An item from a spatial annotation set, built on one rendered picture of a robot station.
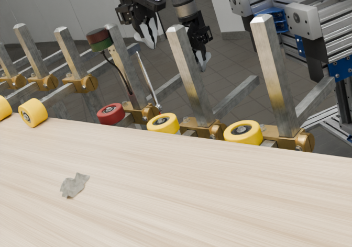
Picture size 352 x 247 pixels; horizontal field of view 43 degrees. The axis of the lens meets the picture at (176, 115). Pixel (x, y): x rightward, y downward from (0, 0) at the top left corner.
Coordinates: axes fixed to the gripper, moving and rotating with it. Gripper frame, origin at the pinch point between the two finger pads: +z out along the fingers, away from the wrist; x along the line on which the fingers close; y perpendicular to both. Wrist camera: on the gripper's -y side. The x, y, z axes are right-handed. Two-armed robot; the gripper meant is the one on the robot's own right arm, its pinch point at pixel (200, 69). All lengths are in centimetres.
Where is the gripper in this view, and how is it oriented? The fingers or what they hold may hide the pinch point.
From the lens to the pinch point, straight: 161.6
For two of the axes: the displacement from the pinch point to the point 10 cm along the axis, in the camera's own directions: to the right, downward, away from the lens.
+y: 6.3, -5.1, 5.9
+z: 3.2, 8.6, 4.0
